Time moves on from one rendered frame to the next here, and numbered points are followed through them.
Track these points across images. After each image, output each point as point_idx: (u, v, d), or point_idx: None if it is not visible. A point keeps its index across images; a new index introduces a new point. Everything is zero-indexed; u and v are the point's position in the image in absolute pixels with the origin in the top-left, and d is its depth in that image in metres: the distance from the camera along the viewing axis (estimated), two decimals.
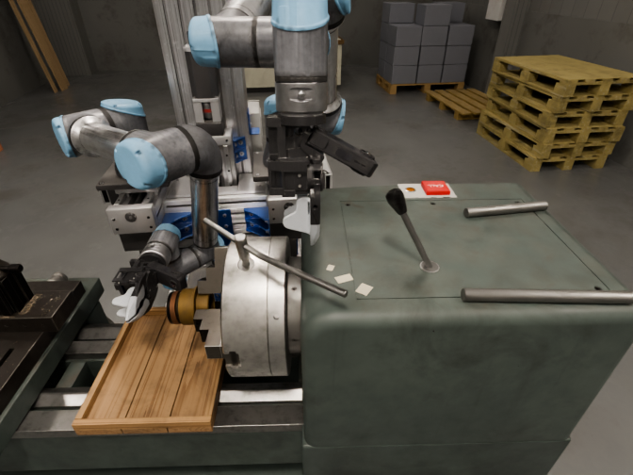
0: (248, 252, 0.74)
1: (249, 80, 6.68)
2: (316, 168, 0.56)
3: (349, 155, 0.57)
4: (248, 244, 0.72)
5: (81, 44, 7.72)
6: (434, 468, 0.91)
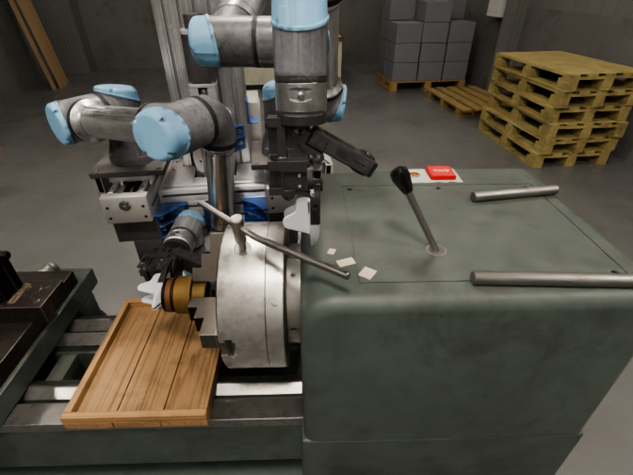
0: (245, 235, 0.70)
1: (249, 77, 6.64)
2: (316, 168, 0.56)
3: (349, 155, 0.57)
4: (244, 226, 0.68)
5: (80, 41, 7.68)
6: (440, 464, 0.87)
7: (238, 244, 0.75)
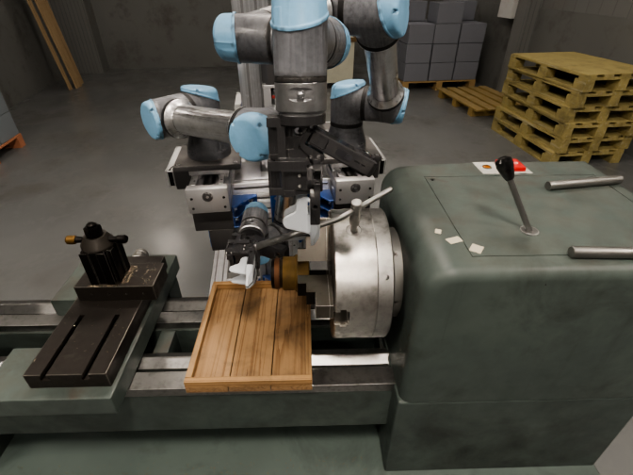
0: (352, 220, 0.80)
1: None
2: (316, 168, 0.56)
3: (349, 155, 0.57)
4: (351, 211, 0.78)
5: (94, 42, 7.78)
6: (515, 426, 0.97)
7: (359, 228, 0.84)
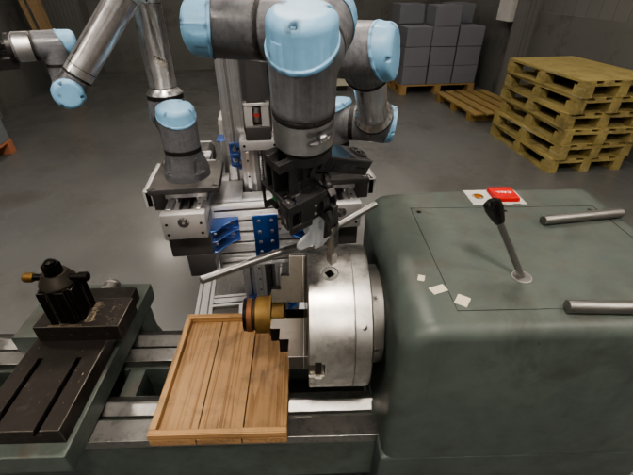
0: (329, 241, 0.67)
1: None
2: (332, 193, 0.53)
3: (353, 165, 0.55)
4: None
5: None
6: None
7: (335, 271, 0.77)
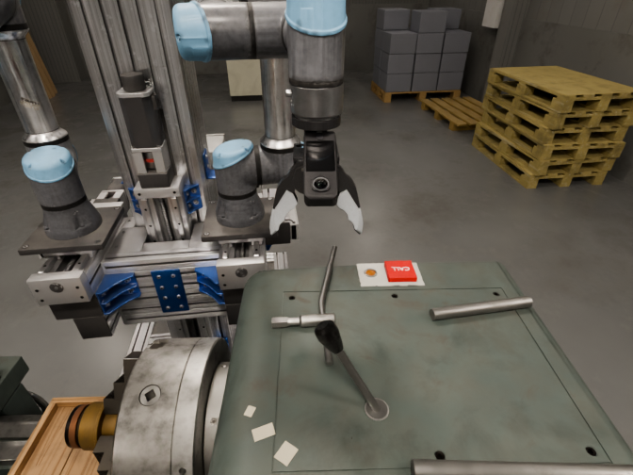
0: (310, 314, 0.71)
1: (240, 88, 6.52)
2: (292, 167, 0.58)
3: (302, 171, 0.53)
4: (325, 312, 0.72)
5: (70, 50, 7.56)
6: None
7: (159, 392, 0.62)
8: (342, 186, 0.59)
